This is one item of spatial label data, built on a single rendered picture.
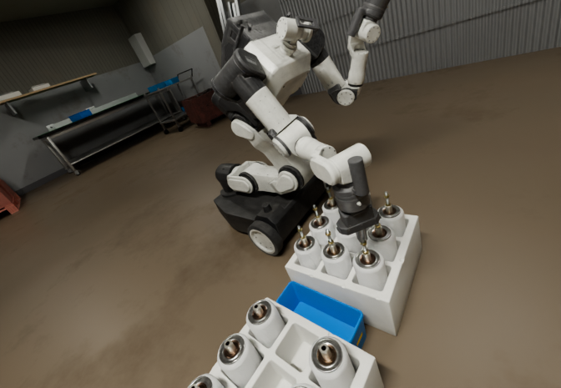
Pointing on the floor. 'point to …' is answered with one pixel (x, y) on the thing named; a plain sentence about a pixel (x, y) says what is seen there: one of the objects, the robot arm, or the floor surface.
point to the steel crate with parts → (201, 108)
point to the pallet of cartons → (8, 199)
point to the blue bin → (325, 312)
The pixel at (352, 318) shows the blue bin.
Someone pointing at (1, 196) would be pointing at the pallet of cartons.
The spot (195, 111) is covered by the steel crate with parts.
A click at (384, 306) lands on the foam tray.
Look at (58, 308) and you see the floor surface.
